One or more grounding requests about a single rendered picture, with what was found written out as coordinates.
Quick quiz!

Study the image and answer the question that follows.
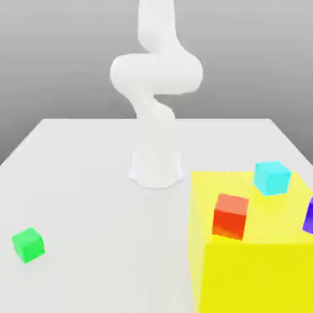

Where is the small red cube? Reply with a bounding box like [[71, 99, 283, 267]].
[[212, 193, 250, 241]]

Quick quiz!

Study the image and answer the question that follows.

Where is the small cyan cube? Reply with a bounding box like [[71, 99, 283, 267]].
[[252, 160, 292, 197]]

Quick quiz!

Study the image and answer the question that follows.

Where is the small green cube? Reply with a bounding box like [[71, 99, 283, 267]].
[[11, 226, 46, 264]]

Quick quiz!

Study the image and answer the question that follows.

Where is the small purple cube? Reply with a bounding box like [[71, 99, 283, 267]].
[[302, 195, 313, 235]]

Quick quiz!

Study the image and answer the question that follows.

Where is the large yellow box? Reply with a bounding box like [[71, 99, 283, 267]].
[[187, 170, 313, 313]]

